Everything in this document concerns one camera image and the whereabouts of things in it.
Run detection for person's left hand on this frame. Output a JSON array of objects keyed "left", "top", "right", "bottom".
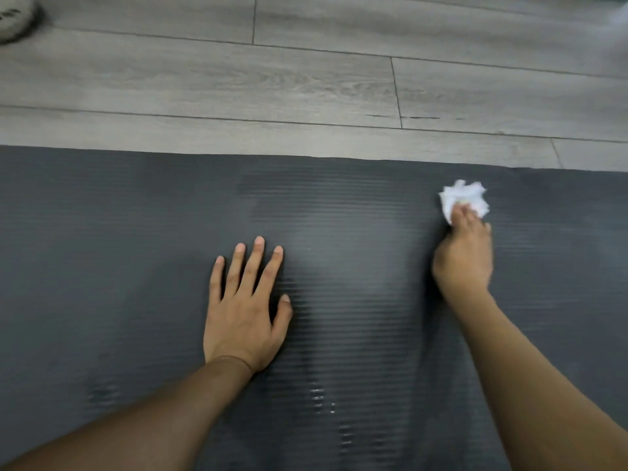
[{"left": 203, "top": 235, "right": 294, "bottom": 374}]

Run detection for person's right hand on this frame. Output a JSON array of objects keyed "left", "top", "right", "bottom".
[{"left": 431, "top": 203, "right": 494, "bottom": 302}]

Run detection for white wipe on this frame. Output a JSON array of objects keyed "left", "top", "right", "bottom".
[{"left": 438, "top": 179, "right": 491, "bottom": 225}]

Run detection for dark grey yoga mat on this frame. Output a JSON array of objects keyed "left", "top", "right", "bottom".
[{"left": 0, "top": 145, "right": 628, "bottom": 471}]

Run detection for person's right forearm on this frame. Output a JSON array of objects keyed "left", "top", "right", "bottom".
[{"left": 449, "top": 288, "right": 628, "bottom": 471}]

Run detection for person's left forearm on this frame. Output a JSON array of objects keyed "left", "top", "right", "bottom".
[{"left": 0, "top": 356, "right": 254, "bottom": 471}]

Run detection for white round object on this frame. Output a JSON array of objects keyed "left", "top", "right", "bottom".
[{"left": 0, "top": 0, "right": 41, "bottom": 44}]

